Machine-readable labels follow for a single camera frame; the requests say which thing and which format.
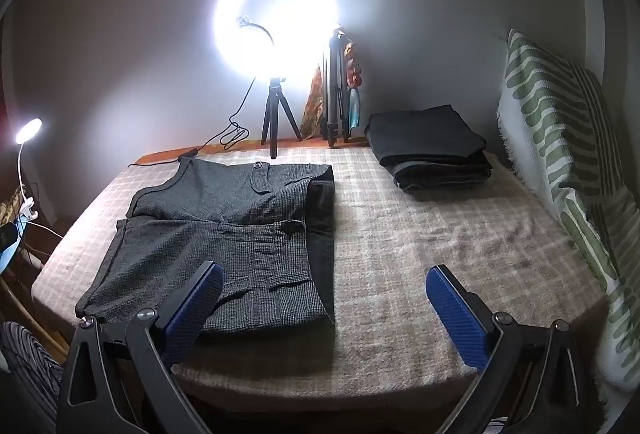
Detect beige checked blanket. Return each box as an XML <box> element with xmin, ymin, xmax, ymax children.
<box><xmin>31</xmin><ymin>146</ymin><xmax>613</xmax><ymax>415</ymax></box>

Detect white clip lamp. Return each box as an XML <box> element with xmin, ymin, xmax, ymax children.
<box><xmin>11</xmin><ymin>118</ymin><xmax>43</xmax><ymax>221</ymax></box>

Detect orange bed sheet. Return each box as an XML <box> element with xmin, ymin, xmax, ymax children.
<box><xmin>132</xmin><ymin>136</ymin><xmax>371</xmax><ymax>166</ymax></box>

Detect black folded pants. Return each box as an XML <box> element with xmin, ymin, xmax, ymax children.
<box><xmin>364</xmin><ymin>105</ymin><xmax>487</xmax><ymax>167</ymax></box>

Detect grey checked pants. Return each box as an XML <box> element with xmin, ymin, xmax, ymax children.
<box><xmin>75</xmin><ymin>157</ymin><xmax>337</xmax><ymax>334</ymax></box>

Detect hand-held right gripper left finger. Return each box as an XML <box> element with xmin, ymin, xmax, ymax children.
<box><xmin>56</xmin><ymin>260</ymin><xmax>224</xmax><ymax>434</ymax></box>

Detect black power cable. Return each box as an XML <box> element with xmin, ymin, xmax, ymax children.
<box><xmin>129</xmin><ymin>76</ymin><xmax>258</xmax><ymax>167</ymax></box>

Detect tall folded tripod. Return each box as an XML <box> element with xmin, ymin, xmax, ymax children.
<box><xmin>320</xmin><ymin>28</ymin><xmax>352</xmax><ymax>149</ymax></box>

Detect orange patterned cloth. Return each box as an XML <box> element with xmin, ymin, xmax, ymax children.
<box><xmin>301</xmin><ymin>64</ymin><xmax>327</xmax><ymax>141</ymax></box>

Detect wooden chair frame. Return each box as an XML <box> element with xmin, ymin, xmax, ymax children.
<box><xmin>0</xmin><ymin>274</ymin><xmax>68</xmax><ymax>365</ymax></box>

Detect person's striped trouser leg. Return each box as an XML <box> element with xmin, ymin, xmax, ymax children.
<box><xmin>0</xmin><ymin>321</ymin><xmax>66</xmax><ymax>434</ymax></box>

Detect dark grey folded pants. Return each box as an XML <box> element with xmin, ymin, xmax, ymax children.
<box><xmin>392</xmin><ymin>151</ymin><xmax>493</xmax><ymax>191</ymax></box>

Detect green patterned white throw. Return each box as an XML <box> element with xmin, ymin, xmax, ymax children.
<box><xmin>496</xmin><ymin>29</ymin><xmax>640</xmax><ymax>390</ymax></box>

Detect small black tripod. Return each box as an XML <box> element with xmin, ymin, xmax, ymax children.
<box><xmin>261</xmin><ymin>76</ymin><xmax>303</xmax><ymax>160</ymax></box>

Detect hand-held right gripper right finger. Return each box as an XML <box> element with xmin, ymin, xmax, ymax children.
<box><xmin>425</xmin><ymin>265</ymin><xmax>598</xmax><ymax>434</ymax></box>

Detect white ring light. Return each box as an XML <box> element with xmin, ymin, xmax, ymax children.
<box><xmin>214</xmin><ymin>0</ymin><xmax>341</xmax><ymax>80</ymax></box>

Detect light blue object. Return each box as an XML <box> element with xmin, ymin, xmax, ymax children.
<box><xmin>0</xmin><ymin>219</ymin><xmax>25</xmax><ymax>274</ymax></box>

